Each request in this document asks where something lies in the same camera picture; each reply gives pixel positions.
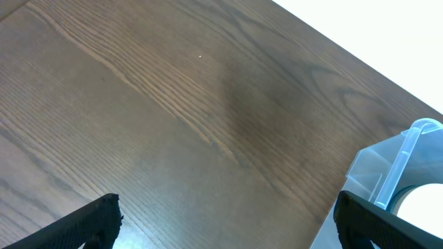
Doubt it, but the cream beige bowl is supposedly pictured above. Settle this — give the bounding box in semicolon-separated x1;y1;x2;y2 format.
392;183;443;238

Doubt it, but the blue bowl under beige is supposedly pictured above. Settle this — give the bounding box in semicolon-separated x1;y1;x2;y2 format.
386;185;420;215

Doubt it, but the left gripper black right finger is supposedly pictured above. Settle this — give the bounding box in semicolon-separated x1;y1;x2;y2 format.
334;190;442;249

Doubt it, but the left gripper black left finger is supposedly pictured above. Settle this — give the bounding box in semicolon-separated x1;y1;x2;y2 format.
5;193;123;249

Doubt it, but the clear plastic storage bin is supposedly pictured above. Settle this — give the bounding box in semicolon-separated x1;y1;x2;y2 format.
311;118;442;248

